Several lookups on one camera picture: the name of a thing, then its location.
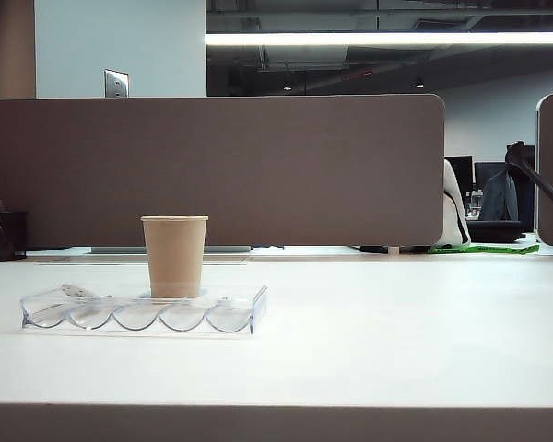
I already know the clear plastic chip tray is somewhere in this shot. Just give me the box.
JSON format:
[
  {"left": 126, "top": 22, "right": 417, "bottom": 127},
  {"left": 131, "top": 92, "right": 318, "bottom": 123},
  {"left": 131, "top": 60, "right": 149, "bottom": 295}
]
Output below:
[{"left": 19, "top": 284, "right": 269, "bottom": 333}]

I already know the white bag with black strap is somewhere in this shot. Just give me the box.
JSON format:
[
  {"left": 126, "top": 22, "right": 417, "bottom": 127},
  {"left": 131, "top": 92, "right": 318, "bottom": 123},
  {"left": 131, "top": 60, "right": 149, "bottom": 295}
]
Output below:
[{"left": 443, "top": 158, "right": 472, "bottom": 247}]

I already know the clear water bottle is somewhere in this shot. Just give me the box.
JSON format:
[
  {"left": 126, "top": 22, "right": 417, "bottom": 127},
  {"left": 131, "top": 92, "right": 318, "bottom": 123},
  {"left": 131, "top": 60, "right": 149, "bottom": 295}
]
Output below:
[{"left": 465, "top": 189, "right": 483, "bottom": 218}]

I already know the dark blue computer monitor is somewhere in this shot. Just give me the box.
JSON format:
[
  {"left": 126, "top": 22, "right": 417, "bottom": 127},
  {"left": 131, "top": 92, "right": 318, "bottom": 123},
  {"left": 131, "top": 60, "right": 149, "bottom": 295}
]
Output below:
[{"left": 474, "top": 161, "right": 508, "bottom": 185}]

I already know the brown paper cup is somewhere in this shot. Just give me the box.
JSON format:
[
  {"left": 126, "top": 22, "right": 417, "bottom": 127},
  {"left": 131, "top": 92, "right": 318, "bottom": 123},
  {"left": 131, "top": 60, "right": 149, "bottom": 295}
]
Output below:
[{"left": 140, "top": 215, "right": 210, "bottom": 299}]

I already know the black computer monitor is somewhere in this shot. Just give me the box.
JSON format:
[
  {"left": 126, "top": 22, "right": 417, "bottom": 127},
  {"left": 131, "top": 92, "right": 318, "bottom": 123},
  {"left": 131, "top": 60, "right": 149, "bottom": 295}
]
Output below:
[{"left": 444, "top": 155, "right": 474, "bottom": 194}]

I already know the white poker chip five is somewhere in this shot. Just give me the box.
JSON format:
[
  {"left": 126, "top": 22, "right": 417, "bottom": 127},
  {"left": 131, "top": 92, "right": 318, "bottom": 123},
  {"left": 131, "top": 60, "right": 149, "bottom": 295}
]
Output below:
[{"left": 59, "top": 284, "right": 93, "bottom": 300}]

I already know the metal wall switch plate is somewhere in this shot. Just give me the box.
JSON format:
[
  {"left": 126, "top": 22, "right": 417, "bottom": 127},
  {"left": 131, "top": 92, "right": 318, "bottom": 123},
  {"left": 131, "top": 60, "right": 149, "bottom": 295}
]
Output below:
[{"left": 103, "top": 68, "right": 130, "bottom": 99}]

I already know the long ceiling light strip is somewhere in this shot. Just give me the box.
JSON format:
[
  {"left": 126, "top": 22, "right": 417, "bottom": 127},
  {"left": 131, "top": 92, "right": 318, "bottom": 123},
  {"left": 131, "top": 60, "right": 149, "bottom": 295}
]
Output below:
[{"left": 205, "top": 30, "right": 553, "bottom": 46}]

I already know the blue grey jacket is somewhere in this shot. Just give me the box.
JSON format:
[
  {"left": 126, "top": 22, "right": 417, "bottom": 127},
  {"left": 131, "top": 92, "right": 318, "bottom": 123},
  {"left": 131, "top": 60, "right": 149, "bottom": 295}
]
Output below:
[{"left": 478, "top": 168, "right": 520, "bottom": 222}]

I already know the green strap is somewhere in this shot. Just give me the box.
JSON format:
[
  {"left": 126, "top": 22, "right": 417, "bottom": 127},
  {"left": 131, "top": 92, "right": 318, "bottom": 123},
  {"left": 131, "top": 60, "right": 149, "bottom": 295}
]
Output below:
[{"left": 427, "top": 243, "right": 540, "bottom": 255}]

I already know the black zip case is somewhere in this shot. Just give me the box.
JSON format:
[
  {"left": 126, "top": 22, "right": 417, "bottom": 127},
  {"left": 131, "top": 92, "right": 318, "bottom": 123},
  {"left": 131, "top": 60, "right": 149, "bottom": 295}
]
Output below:
[{"left": 465, "top": 219, "right": 526, "bottom": 243}]

